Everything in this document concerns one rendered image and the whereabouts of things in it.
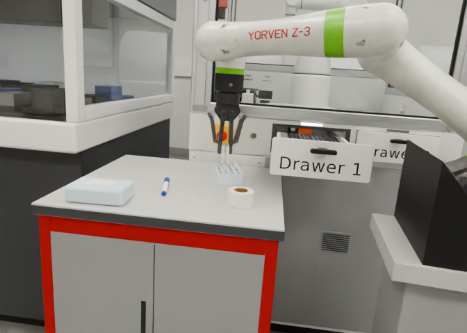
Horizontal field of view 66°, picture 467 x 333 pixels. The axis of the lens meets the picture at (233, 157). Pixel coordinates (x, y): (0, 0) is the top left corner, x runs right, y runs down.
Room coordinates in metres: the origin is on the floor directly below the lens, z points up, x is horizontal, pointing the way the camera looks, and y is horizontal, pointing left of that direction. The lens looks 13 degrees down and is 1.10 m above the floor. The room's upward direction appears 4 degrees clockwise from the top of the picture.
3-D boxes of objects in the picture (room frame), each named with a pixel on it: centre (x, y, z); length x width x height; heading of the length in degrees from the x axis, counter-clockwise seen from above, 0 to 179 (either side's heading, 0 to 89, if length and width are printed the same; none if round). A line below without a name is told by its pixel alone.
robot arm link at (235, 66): (1.16, 0.03, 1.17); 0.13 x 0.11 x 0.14; 159
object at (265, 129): (1.82, -0.37, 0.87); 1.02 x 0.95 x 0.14; 84
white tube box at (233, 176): (1.14, 0.02, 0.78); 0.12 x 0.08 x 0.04; 9
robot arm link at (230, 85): (1.17, 0.03, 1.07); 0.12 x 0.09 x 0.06; 9
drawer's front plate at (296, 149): (1.03, -0.25, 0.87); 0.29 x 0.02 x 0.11; 84
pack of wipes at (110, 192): (0.89, 0.34, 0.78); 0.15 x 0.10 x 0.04; 87
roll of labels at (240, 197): (0.91, -0.03, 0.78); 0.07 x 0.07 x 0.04
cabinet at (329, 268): (1.82, -0.38, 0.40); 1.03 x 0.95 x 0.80; 84
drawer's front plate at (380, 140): (1.31, -0.60, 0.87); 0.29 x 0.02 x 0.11; 84
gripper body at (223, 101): (1.17, 0.03, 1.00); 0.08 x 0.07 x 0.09; 99
